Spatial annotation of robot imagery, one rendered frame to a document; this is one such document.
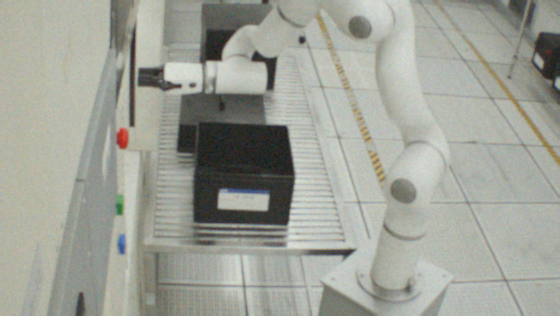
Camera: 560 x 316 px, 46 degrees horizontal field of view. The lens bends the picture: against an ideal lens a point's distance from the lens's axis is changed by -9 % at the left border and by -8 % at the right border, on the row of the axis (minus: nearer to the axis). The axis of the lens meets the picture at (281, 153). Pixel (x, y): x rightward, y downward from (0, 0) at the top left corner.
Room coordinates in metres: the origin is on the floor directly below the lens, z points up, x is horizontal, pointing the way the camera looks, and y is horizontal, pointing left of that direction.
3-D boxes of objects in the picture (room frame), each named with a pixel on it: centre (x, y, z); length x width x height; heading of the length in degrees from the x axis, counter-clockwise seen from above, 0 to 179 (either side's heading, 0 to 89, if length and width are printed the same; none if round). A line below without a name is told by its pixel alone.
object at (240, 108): (2.08, 0.22, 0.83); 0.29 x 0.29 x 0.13; 9
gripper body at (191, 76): (1.62, 0.27, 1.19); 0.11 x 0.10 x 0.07; 102
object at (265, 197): (1.72, 0.11, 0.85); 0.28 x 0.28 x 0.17; 8
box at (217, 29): (2.53, 0.22, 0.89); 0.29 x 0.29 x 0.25; 13
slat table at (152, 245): (2.13, 0.16, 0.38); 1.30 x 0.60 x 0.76; 10
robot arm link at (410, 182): (1.39, -0.32, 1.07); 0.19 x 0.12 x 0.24; 155
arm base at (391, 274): (1.42, -0.34, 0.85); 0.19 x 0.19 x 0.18
